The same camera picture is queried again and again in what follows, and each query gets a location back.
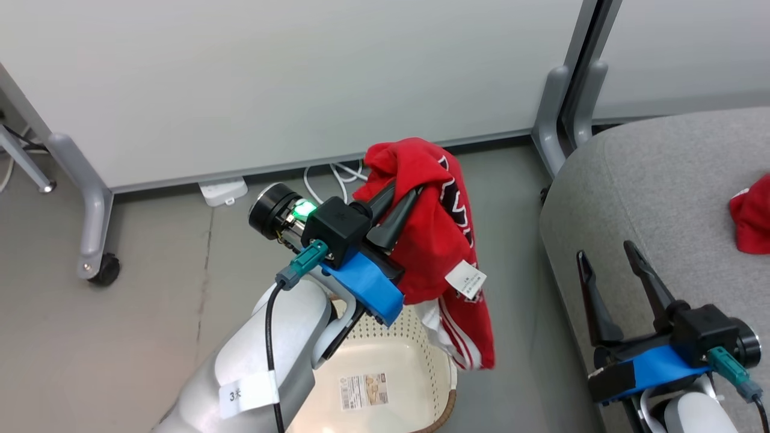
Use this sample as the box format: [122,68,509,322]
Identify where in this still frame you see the black cable teal plug left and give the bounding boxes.
[265,239,330,433]

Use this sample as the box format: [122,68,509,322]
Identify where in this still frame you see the coiled white power cable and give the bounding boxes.
[303,159,369,205]

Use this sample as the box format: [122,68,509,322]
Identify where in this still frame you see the white power strip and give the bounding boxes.
[199,176,248,207]

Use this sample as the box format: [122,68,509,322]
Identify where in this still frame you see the grey metal table leg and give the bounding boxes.
[0,123,57,194]

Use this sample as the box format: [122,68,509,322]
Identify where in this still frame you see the plain red garment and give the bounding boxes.
[729,173,770,255]

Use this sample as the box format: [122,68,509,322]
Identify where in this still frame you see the large white partition panel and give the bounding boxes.
[0,0,599,193]

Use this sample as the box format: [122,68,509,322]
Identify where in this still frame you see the narrow white partition panel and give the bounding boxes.
[593,0,770,124]

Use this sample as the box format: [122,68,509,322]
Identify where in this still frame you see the black floor cables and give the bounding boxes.
[0,120,46,151]

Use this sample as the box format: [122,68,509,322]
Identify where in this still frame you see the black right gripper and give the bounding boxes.
[576,240,679,369]

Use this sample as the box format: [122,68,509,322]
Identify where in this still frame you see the red basketball jersey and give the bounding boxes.
[352,137,497,370]

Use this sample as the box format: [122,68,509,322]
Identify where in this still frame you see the black cable teal plug right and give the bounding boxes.
[707,347,770,433]

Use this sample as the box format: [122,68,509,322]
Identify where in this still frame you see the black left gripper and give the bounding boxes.
[248,180,424,251]

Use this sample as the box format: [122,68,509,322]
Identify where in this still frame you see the grey partition foot with caster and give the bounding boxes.
[47,134,115,280]

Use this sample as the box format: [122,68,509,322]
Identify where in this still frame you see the black caster wheel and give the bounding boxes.
[87,253,121,286]

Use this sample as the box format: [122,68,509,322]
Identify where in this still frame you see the grey fabric sofa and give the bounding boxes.
[538,107,770,433]

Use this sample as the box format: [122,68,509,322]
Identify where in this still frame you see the cream plastic laundry basket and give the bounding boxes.
[283,295,458,433]

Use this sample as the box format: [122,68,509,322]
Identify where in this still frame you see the black cable teal plug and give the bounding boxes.
[707,347,770,433]
[265,239,330,433]

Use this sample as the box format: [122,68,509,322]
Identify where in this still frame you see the blue right camera mount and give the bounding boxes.
[588,344,713,405]

